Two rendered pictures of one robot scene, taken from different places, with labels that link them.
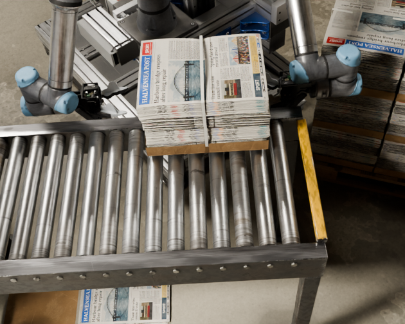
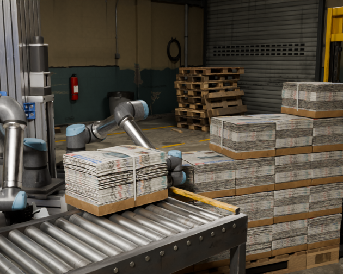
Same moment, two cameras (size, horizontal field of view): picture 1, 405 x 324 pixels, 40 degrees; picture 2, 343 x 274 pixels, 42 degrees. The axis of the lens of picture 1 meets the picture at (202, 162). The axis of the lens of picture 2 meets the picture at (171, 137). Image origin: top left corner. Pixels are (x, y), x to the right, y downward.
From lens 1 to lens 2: 145 cm
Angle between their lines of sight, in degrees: 57
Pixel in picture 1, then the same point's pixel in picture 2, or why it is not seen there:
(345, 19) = not seen: hidden behind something
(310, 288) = (242, 260)
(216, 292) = not seen: outside the picture
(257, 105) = (160, 157)
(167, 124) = (112, 180)
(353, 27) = not seen: hidden behind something
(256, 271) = (216, 240)
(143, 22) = (31, 177)
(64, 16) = (19, 131)
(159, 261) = (163, 242)
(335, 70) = (173, 161)
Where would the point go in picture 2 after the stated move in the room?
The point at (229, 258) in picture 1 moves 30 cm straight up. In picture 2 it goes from (201, 229) to (201, 153)
